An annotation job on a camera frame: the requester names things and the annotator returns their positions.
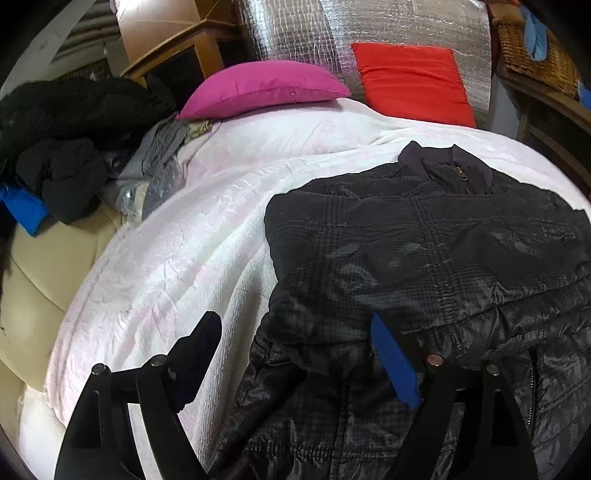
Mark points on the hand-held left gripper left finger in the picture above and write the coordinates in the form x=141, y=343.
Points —
x=194, y=353

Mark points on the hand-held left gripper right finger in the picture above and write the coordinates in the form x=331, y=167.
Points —
x=397, y=364

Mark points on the black quilted jacket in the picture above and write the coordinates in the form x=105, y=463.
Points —
x=415, y=240

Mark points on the white bed blanket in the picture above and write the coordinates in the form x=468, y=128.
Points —
x=184, y=230

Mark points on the clear plastic bag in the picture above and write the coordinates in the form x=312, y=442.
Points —
x=157, y=189

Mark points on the cream leather sofa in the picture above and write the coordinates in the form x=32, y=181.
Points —
x=41, y=263

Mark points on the grey garment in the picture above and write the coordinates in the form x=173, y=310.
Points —
x=152, y=147

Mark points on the blue jacket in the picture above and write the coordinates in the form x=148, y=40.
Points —
x=27, y=207

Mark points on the pile of black coats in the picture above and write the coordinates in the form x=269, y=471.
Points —
x=69, y=120

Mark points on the pink pillow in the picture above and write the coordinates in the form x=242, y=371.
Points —
x=263, y=87

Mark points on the red cushion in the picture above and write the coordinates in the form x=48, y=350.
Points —
x=411, y=83

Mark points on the wooden side table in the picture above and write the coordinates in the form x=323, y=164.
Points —
x=549, y=120

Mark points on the wooden column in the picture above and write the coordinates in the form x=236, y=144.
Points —
x=161, y=32

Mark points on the blue cardboard box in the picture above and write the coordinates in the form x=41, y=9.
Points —
x=585, y=98

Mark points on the wicker basket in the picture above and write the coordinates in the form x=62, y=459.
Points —
x=540, y=60

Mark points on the silver foil panel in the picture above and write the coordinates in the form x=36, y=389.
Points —
x=369, y=23

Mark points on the light blue cloth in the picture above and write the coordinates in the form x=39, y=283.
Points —
x=534, y=34

